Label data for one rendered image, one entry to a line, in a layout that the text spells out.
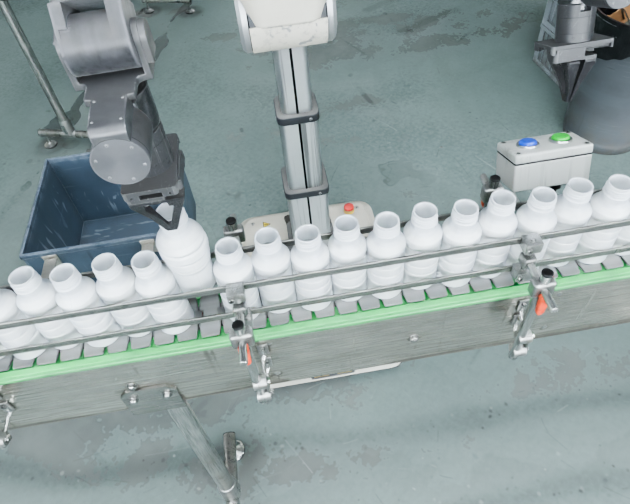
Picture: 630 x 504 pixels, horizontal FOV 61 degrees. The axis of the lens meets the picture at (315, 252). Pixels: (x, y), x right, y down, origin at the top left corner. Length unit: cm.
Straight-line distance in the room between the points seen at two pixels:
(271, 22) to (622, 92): 181
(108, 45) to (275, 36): 70
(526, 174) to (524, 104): 213
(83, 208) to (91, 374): 66
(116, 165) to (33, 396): 58
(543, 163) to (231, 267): 57
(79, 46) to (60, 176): 92
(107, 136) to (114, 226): 99
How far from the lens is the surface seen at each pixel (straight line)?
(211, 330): 91
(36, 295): 88
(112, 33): 57
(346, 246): 80
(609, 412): 206
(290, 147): 144
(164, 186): 65
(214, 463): 147
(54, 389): 103
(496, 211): 85
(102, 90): 59
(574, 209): 91
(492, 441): 191
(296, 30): 124
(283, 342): 91
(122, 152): 55
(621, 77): 265
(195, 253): 76
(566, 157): 104
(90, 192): 150
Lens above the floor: 174
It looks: 50 degrees down
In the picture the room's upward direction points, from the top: 7 degrees counter-clockwise
